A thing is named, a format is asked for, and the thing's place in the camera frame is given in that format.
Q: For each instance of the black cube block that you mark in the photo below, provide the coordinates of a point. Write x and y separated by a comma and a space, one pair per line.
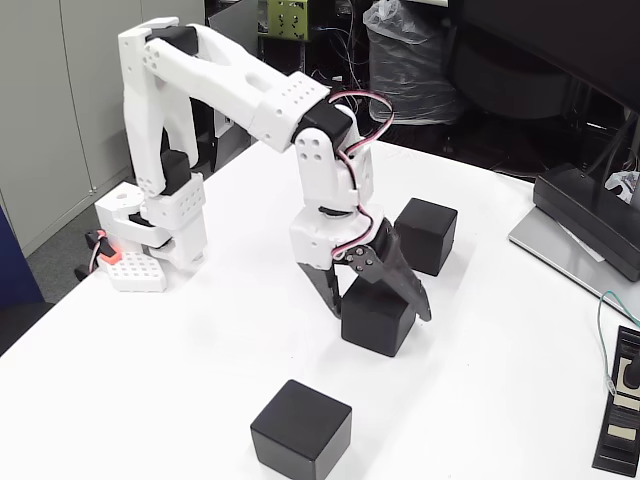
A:
300, 430
430, 235
375, 325

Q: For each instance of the black flat panel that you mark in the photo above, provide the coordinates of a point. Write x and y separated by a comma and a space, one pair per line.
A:
205, 150

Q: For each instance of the silver monitor stand base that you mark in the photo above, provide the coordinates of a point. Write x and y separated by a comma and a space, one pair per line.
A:
545, 245

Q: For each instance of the black rectangular box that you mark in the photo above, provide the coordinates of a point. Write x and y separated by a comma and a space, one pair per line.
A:
585, 210

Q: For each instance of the orange black table clamp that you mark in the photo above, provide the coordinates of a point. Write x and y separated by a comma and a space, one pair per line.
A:
109, 256

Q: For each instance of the black office chair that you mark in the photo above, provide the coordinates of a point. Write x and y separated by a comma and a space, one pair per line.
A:
510, 85

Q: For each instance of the yellow-green perforated panel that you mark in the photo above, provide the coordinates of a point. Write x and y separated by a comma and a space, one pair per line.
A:
287, 20

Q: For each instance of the white crumpled bag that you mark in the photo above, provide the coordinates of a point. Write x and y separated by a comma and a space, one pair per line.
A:
622, 182

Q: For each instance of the black device with labels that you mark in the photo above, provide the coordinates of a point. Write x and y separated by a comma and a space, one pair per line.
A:
615, 450

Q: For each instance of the black monitor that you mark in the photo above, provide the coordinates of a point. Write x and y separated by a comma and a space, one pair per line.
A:
575, 40

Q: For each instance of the blue partition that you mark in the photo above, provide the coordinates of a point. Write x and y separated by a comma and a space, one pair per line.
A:
15, 270

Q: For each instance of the grey metal cabinet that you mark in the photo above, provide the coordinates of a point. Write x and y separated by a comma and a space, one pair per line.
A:
40, 75

